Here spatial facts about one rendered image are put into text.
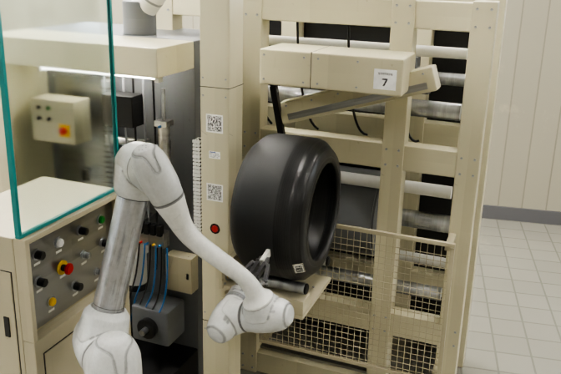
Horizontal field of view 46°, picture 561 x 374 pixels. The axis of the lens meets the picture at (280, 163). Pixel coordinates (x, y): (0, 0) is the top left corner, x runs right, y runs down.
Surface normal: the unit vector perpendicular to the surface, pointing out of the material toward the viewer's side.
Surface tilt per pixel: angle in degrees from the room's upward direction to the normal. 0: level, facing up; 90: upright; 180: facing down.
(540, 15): 90
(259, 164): 41
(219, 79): 90
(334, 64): 90
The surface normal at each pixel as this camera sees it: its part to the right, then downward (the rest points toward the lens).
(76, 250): 0.93, 0.13
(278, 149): -0.13, -0.76
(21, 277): -0.37, 0.26
